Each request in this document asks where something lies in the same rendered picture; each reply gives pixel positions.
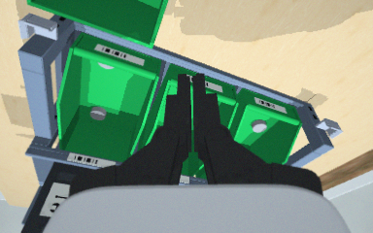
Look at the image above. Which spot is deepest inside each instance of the green bin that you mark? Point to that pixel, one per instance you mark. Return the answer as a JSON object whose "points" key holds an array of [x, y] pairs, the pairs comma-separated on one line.
{"points": [[137, 21], [125, 92], [276, 142], [228, 103]]}

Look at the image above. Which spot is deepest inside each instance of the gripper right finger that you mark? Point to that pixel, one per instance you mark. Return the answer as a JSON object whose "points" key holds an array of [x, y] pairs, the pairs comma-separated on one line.
{"points": [[228, 162]]}

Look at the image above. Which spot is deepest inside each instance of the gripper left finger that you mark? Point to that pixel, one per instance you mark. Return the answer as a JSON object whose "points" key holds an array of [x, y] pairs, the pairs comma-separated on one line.
{"points": [[160, 162]]}

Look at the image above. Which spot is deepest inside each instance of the black tool case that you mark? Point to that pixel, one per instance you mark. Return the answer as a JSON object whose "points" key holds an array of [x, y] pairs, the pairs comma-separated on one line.
{"points": [[54, 191]]}

